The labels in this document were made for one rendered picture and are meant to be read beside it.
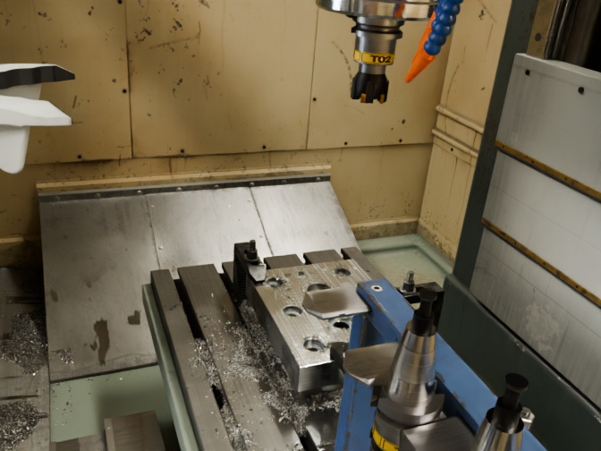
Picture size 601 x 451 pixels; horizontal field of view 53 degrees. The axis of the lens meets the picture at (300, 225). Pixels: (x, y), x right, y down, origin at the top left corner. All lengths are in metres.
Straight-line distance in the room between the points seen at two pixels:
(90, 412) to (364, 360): 0.92
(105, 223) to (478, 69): 1.19
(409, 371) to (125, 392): 1.01
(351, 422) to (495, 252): 0.61
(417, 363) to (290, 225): 1.33
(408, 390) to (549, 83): 0.73
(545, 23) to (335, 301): 0.69
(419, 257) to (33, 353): 1.29
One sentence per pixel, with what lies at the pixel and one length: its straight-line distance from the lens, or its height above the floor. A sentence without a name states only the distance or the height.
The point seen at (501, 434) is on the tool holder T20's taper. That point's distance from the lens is 0.45.
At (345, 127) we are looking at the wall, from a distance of 1.95.
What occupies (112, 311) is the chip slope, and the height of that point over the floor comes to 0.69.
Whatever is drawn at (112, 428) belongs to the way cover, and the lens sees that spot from 1.23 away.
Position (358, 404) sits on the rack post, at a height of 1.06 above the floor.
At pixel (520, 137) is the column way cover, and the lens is 1.19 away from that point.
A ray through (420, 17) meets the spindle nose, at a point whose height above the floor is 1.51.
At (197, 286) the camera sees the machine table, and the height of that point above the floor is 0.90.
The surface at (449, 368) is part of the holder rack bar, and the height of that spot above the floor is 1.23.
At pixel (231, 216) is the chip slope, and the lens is 1.80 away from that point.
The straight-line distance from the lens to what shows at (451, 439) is 0.54.
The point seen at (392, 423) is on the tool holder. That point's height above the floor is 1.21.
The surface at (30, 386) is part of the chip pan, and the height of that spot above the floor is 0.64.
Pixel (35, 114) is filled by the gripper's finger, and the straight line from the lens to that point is 0.49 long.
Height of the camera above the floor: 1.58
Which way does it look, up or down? 26 degrees down
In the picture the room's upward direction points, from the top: 5 degrees clockwise
